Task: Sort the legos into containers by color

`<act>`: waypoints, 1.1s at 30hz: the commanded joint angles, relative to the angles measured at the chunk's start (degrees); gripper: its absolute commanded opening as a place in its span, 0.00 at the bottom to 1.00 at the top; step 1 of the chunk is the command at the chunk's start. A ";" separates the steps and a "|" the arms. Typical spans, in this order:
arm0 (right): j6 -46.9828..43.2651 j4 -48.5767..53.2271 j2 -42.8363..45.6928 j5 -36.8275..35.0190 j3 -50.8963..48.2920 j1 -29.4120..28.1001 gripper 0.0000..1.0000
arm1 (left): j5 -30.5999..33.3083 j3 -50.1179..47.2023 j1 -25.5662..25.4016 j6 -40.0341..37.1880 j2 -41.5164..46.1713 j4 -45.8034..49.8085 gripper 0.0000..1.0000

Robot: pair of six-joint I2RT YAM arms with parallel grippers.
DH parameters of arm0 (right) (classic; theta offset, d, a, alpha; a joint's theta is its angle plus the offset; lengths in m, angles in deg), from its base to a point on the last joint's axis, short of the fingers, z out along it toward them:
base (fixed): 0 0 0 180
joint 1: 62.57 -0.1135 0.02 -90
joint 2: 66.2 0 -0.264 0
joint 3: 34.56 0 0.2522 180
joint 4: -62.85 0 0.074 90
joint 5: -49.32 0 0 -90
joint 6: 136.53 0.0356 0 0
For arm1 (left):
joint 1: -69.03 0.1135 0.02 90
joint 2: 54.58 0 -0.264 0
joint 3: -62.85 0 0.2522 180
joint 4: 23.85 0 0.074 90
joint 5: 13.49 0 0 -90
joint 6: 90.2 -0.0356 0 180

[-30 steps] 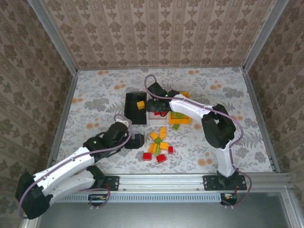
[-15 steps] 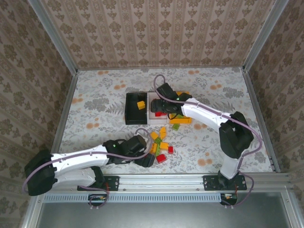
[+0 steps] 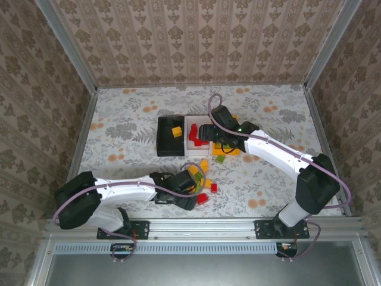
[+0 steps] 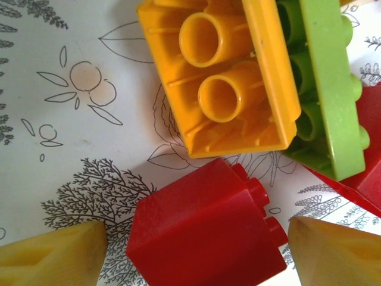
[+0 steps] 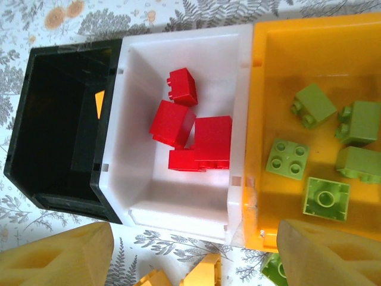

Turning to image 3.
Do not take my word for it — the black connector board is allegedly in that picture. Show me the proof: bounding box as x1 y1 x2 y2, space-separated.
276 241 298 259
110 243 135 259

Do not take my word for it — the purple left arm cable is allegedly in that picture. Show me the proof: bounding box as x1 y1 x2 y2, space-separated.
52 162 208 227

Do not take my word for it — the aluminium frame post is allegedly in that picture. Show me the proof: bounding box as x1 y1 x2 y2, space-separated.
303 0 363 90
34 0 99 95

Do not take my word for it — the white plastic bin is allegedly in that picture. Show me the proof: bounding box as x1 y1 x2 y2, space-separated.
183 114 214 157

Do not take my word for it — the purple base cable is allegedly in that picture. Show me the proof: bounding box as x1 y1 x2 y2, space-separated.
276 220 323 262
96 228 138 263

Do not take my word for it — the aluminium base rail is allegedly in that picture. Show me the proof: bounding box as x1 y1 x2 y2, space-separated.
44 217 366 241

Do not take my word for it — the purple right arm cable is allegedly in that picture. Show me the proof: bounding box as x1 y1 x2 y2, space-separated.
207 93 352 209

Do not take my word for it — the yellow plastic bin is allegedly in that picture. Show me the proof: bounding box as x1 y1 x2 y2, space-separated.
211 114 241 156

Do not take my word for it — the black plastic bin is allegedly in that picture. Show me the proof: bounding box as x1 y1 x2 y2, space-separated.
156 115 187 157

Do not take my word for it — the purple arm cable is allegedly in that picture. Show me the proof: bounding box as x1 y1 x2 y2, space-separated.
52 162 208 227
207 93 352 209

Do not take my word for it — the aluminium table back rail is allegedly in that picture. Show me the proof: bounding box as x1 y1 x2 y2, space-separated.
95 82 307 89

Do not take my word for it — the grey slotted cable duct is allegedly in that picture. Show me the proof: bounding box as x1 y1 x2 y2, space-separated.
53 241 282 256

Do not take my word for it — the grey metal sheet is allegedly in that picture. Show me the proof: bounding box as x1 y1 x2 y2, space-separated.
44 241 366 286

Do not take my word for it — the aluminium table side rail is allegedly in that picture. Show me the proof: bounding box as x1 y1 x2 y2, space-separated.
302 86 354 217
56 89 99 220

